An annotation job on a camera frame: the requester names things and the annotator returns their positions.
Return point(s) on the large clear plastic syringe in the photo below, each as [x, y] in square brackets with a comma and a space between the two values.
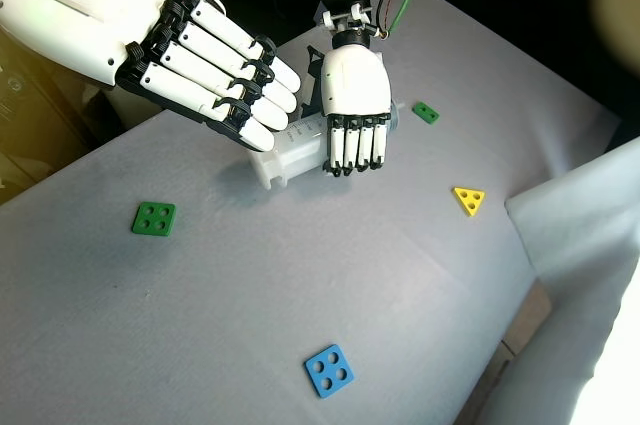
[300, 147]

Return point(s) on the green square four-hole block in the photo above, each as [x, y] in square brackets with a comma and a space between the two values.
[153, 218]

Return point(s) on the grey table cloth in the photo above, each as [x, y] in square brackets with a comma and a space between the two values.
[225, 305]

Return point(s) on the small green two-hole block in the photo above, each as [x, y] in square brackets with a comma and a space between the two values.
[435, 118]

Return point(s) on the yellow triangle three-hole block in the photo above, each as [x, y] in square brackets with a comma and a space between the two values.
[462, 191]

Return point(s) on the blue square four-hole block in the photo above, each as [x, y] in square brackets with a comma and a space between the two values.
[330, 371]

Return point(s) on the white fabric sheet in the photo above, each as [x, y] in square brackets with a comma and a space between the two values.
[575, 255]

